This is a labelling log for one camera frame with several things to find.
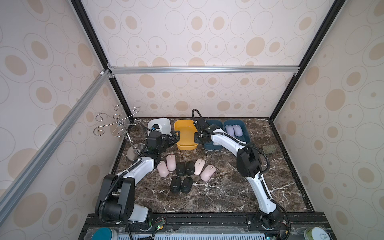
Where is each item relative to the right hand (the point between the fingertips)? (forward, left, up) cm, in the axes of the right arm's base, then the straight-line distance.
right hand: (203, 138), depth 102 cm
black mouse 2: (-22, +7, -2) cm, 23 cm away
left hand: (-8, +13, +15) cm, 22 cm away
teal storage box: (-5, -4, -2) cm, 6 cm away
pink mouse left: (-18, +19, -2) cm, 27 cm away
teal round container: (-57, +42, +3) cm, 71 cm away
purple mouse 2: (+10, -25, -2) cm, 27 cm away
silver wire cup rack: (-15, +43, +24) cm, 51 cm away
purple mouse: (+10, -19, -2) cm, 22 cm away
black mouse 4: (-32, +8, -2) cm, 33 cm away
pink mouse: (-19, +2, -3) cm, 20 cm away
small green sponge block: (-5, -44, -3) cm, 45 cm away
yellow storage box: (+8, +11, 0) cm, 14 cm away
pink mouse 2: (-23, -4, -2) cm, 23 cm away
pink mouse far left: (-23, +24, -2) cm, 33 cm away
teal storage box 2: (+5, -30, -4) cm, 31 cm away
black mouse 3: (-32, +15, -4) cm, 35 cm away
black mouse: (-22, +13, -3) cm, 26 cm away
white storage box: (+13, +29, -1) cm, 32 cm away
